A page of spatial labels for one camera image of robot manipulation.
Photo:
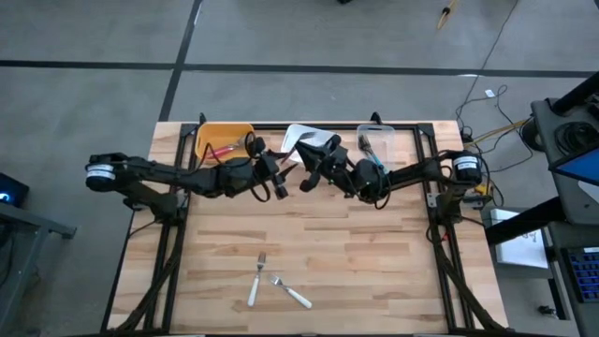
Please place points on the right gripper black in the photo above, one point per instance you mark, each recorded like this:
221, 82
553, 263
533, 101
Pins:
327, 167

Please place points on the black aluminium rig frame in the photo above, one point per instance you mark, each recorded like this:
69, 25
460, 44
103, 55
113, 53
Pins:
269, 126

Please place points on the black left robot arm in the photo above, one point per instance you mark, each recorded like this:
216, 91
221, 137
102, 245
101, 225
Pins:
164, 174

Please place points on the clear plastic bin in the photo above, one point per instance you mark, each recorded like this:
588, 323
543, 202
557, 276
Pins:
386, 140

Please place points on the grey metal table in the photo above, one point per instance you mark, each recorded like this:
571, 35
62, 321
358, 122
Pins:
37, 224

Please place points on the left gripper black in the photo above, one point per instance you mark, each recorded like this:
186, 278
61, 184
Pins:
276, 175

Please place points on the small white tag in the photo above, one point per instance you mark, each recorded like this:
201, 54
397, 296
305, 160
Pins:
490, 93

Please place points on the yellow plastic bin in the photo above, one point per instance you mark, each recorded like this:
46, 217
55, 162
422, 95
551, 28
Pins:
220, 136

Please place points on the black frame clamp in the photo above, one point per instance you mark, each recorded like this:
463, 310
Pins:
202, 119
375, 119

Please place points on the small black floor object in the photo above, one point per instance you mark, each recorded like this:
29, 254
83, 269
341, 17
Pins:
547, 311

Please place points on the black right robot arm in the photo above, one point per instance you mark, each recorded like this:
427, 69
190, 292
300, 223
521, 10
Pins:
412, 174

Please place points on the blue laptop screen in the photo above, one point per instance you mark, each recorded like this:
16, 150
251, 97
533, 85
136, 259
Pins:
585, 168

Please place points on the white box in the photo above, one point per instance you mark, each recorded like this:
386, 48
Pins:
519, 253

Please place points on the white plastic bin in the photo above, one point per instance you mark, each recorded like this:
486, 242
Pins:
296, 136

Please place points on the grey equipment cart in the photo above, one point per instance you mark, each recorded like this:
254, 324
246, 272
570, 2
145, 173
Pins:
545, 140

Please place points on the black backlit keypad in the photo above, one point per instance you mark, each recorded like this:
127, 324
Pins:
585, 276

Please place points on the dark device with blue light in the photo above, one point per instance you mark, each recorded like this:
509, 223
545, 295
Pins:
11, 192

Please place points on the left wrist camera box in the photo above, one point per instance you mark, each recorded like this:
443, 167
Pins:
262, 171

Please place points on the black metal beam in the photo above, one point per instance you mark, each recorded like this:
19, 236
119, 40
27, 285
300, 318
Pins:
524, 220

